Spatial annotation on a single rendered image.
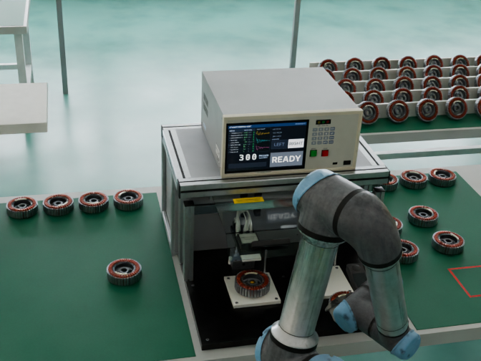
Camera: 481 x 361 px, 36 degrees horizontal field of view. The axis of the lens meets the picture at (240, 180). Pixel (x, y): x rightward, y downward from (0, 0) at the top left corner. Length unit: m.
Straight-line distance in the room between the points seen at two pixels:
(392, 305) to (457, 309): 0.78
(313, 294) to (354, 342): 0.59
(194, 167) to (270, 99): 0.32
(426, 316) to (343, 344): 0.31
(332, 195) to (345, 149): 0.78
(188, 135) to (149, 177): 2.07
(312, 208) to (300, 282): 0.19
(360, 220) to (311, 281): 0.22
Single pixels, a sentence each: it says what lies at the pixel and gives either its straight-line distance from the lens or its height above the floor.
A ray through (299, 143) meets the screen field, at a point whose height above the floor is 1.22.
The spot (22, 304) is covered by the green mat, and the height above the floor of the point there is 0.75.
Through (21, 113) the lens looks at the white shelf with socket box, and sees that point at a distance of 2.50.
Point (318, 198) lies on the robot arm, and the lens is 1.57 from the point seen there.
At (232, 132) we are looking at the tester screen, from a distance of 2.19.
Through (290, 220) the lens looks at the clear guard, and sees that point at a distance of 2.16.
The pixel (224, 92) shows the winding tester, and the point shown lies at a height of 1.32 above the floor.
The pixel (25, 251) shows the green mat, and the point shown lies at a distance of 2.61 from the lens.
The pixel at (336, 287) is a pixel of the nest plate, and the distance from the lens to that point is 2.39.
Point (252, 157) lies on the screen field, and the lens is 2.24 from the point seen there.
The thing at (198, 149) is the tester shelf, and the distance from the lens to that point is 2.42.
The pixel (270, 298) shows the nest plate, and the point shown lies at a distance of 2.31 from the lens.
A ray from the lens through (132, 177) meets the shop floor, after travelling 4.56.
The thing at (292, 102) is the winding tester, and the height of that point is 1.32.
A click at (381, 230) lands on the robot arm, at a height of 1.40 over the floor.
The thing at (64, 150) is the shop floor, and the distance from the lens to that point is 4.93.
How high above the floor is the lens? 2.20
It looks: 29 degrees down
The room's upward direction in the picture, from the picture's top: 3 degrees clockwise
